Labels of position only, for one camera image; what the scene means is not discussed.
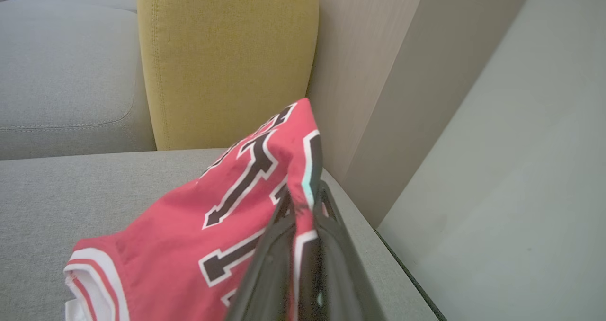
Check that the red jersey with striped trim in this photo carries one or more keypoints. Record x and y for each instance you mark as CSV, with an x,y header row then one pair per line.
x,y
189,226

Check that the yellow sofa cushion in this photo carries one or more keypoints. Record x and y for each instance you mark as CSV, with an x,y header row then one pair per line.
x,y
222,60

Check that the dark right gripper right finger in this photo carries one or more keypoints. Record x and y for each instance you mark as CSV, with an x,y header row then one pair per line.
x,y
345,283

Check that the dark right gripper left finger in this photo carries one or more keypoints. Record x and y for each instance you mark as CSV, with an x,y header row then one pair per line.
x,y
270,273

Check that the grey sofa seat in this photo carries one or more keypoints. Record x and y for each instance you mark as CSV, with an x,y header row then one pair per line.
x,y
71,193

